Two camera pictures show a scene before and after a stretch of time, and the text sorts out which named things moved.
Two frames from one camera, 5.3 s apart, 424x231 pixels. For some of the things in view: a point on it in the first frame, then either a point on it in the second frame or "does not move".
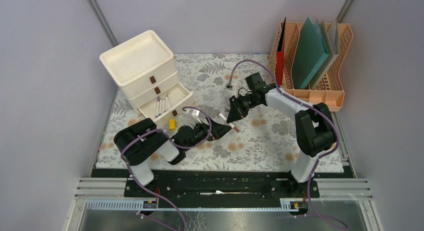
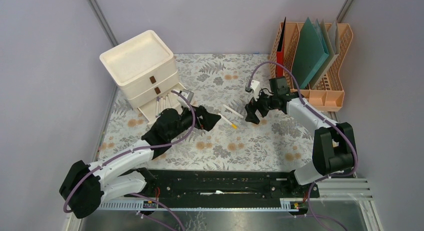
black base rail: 222,184 does not move
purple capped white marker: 157,107 does not move
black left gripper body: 200,132 -> 186,120
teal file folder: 310,53 does not move
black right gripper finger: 235,113 -> 251,117
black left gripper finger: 217,130 -> 209,120
